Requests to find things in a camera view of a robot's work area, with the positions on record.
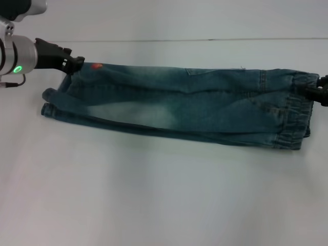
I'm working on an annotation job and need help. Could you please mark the blue denim shorts with print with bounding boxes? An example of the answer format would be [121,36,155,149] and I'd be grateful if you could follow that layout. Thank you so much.
[40,61,321,152]

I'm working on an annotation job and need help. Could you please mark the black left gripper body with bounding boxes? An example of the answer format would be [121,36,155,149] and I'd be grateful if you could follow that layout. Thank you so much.
[34,37,72,70]

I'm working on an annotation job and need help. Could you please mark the thin black cable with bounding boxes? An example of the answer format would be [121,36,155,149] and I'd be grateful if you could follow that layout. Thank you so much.
[0,74,26,89]

